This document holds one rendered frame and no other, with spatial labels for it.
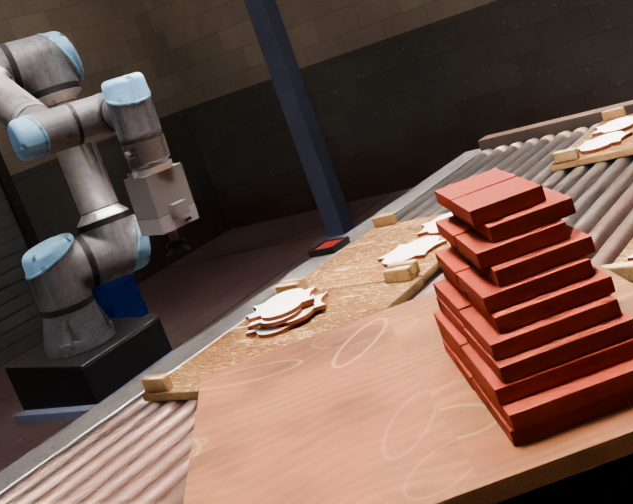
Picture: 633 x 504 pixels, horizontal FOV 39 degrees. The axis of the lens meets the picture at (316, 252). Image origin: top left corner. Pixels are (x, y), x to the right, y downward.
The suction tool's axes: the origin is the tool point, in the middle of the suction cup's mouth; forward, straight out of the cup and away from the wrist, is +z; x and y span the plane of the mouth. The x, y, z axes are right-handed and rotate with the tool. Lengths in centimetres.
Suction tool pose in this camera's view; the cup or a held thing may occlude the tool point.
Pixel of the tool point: (179, 252)
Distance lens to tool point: 159.1
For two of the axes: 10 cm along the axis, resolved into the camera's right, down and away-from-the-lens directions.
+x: -7.4, 0.3, 6.8
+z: 2.7, 9.3, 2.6
